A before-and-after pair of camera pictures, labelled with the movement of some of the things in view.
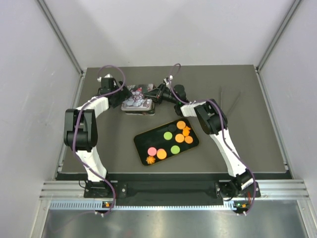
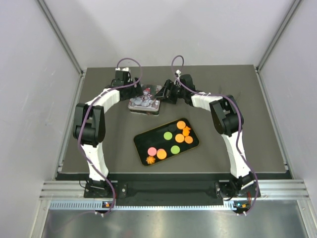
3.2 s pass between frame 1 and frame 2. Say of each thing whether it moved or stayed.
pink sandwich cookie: stayed
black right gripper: moved
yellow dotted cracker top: stayed
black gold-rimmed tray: stayed
